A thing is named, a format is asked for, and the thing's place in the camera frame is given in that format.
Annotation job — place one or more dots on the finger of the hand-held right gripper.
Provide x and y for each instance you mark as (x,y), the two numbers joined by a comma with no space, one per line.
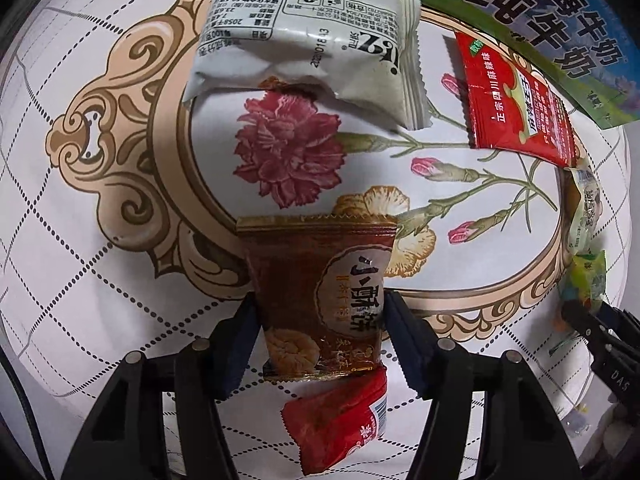
(582,322)
(620,322)

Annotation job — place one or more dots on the printed cardboard box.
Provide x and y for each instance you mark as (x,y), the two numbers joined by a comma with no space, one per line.
(540,10)

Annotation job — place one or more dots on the checked floral quilt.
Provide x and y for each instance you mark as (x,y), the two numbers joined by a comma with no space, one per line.
(125,310)

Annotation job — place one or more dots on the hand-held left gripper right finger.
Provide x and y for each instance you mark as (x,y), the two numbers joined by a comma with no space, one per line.
(410,350)

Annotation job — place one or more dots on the brown pastry packet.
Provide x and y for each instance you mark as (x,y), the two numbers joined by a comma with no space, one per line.
(310,270)

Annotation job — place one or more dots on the small white snack packet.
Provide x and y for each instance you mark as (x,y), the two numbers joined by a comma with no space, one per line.
(585,210)

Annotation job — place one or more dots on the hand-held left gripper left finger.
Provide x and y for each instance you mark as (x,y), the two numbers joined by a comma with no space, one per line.
(237,345)

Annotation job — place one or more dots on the grey white snack packet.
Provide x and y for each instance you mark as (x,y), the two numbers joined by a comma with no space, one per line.
(310,35)

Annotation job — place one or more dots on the small red snack packet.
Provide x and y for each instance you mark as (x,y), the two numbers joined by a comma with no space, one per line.
(335,420)

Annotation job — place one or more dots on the flat red sauce packet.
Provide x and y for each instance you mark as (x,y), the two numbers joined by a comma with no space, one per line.
(510,100)

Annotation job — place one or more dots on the green candy packet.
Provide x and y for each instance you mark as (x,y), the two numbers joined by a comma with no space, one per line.
(587,280)

